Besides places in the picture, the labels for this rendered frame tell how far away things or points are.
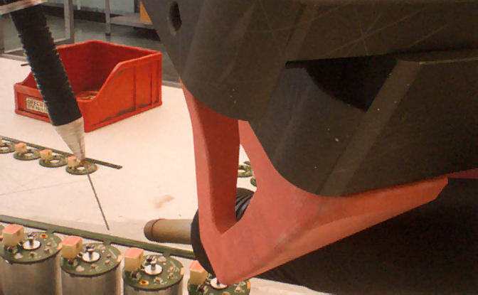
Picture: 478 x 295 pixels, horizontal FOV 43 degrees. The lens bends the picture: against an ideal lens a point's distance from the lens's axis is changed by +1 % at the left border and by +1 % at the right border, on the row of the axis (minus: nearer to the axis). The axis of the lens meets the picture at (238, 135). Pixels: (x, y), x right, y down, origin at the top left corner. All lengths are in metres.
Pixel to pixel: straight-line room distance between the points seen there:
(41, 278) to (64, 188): 0.21
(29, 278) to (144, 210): 0.18
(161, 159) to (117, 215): 0.11
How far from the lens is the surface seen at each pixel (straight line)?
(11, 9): 0.22
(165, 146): 0.56
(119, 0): 5.61
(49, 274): 0.27
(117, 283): 0.27
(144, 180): 0.49
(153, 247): 0.27
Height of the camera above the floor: 0.95
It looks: 20 degrees down
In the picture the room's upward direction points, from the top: 3 degrees clockwise
